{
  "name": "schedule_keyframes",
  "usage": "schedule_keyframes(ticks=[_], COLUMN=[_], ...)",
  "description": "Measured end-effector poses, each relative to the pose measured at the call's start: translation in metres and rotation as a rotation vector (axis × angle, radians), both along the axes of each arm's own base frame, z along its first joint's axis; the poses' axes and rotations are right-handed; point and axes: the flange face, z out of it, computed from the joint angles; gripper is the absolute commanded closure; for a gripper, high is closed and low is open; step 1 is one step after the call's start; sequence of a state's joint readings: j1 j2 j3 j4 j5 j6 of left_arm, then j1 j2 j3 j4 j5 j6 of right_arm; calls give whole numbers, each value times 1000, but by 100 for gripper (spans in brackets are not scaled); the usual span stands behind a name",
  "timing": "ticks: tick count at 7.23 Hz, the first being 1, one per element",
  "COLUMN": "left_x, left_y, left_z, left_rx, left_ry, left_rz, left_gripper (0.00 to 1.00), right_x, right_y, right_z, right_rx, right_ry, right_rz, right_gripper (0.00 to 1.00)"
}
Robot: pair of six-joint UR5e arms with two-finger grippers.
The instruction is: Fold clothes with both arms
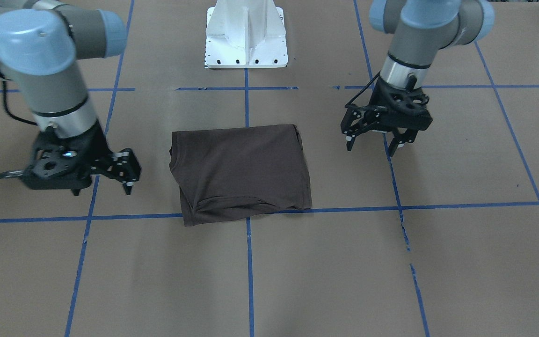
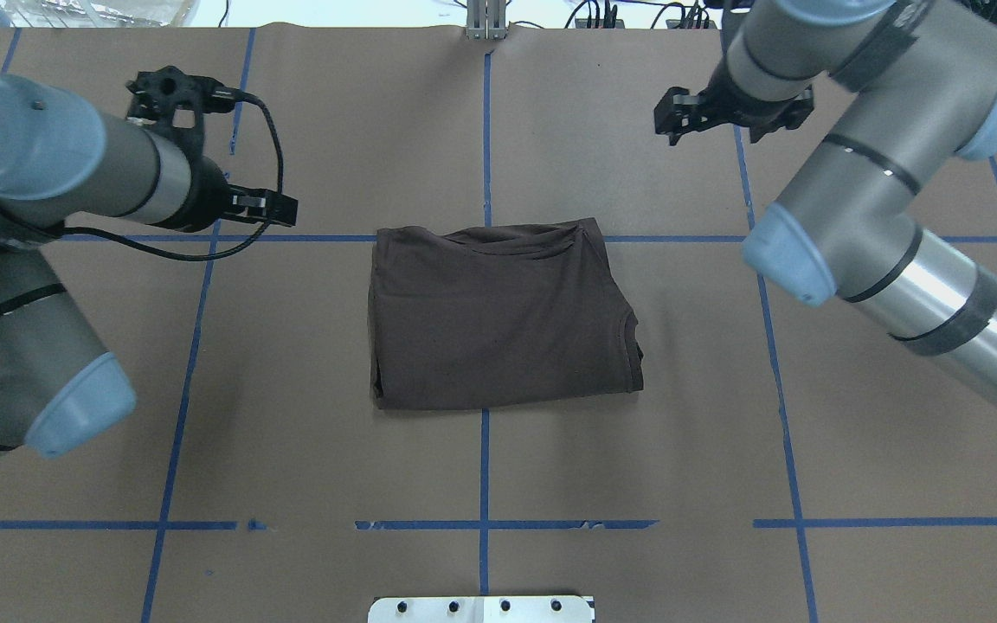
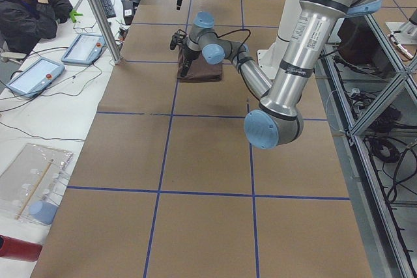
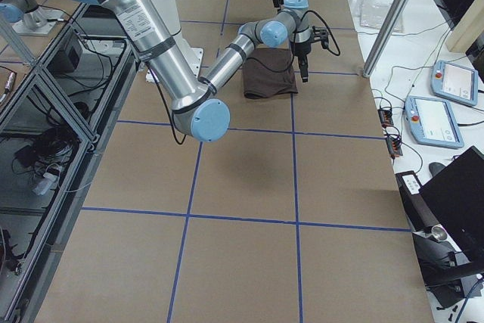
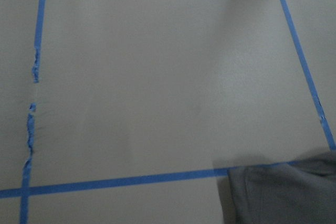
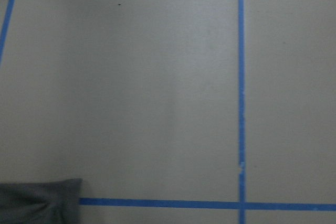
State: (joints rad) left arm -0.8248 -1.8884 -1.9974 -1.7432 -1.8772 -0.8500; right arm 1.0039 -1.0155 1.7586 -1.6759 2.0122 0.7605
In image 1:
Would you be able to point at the dark brown t-shirt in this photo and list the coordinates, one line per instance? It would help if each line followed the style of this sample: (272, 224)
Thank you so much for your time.
(231, 174)

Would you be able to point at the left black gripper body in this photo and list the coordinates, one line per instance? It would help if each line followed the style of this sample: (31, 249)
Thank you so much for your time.
(381, 99)

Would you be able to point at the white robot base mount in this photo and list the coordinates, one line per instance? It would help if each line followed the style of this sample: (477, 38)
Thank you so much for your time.
(245, 34)

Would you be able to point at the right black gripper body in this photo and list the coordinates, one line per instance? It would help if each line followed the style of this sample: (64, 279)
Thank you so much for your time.
(92, 149)

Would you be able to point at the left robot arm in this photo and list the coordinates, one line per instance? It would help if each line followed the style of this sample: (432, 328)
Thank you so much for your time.
(419, 28)

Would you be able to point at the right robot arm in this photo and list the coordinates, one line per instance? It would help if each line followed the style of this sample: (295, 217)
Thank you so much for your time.
(41, 42)

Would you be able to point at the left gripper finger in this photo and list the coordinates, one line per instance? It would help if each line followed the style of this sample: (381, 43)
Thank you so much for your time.
(358, 120)
(400, 139)

